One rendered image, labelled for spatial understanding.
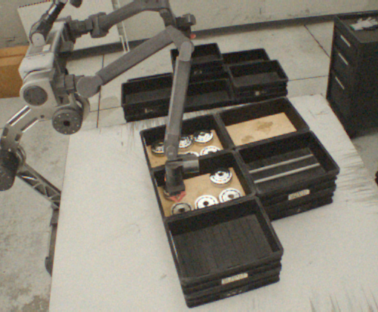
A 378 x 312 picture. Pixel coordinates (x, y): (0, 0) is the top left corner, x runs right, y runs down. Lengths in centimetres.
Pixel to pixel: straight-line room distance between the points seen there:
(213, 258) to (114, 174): 83
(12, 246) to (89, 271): 132
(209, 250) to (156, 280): 27
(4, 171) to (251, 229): 124
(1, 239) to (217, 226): 189
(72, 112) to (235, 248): 93
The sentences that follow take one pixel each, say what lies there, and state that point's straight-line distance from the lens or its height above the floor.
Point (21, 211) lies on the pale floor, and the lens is 332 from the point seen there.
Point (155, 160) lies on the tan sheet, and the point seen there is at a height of 83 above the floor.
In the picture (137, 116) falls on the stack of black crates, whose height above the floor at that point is 48.
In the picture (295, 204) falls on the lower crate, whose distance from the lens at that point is 191.
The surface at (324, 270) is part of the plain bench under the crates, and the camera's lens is 181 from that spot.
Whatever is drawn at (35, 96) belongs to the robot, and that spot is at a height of 145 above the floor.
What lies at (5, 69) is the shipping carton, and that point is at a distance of 452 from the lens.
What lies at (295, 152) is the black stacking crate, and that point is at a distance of 206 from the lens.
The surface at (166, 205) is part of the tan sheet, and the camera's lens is 185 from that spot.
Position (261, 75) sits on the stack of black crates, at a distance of 324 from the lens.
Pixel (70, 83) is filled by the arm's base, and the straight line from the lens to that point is 155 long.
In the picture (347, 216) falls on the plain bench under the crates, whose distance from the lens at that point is 199.
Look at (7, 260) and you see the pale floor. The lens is 307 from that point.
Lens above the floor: 223
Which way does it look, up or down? 43 degrees down
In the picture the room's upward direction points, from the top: 8 degrees counter-clockwise
